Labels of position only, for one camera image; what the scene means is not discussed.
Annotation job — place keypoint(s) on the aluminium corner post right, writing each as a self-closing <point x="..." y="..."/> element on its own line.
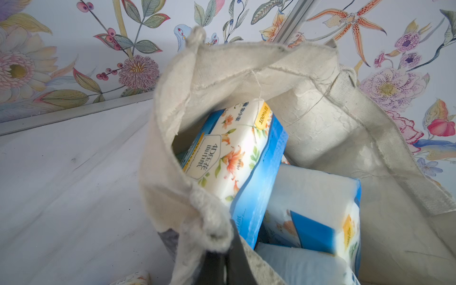
<point x="300" y="13"/>

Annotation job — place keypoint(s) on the blue tissue pack by bag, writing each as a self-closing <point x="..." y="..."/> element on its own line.
<point x="137" y="278"/>

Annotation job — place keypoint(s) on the beige canvas bag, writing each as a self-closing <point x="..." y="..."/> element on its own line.
<point x="408" y="223"/>

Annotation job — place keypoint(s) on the light blue tissue pack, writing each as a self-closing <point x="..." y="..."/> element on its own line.
<point x="297" y="266"/>

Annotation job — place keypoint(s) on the blue floral tissue pack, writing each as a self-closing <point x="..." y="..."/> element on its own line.
<point x="317" y="211"/>
<point x="236" y="156"/>

